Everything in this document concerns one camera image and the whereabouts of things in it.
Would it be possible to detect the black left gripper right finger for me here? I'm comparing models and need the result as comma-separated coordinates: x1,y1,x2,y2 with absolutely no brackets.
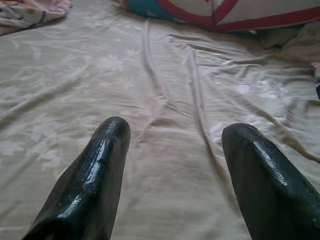
221,122,320,240

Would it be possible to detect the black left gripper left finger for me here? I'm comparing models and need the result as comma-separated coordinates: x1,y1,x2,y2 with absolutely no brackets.
22,116,132,240

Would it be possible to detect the colourful comic book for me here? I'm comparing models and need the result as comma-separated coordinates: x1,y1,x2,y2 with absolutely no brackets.
309,62,320,101

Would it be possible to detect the pink cartoon print blanket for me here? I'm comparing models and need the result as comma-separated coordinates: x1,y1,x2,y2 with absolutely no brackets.
0,0,72,36

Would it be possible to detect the beige floral bed sheet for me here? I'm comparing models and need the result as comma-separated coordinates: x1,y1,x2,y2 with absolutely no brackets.
0,0,320,240

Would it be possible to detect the red white blue bolster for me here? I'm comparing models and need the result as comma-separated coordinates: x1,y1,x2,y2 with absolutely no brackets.
119,0,320,33

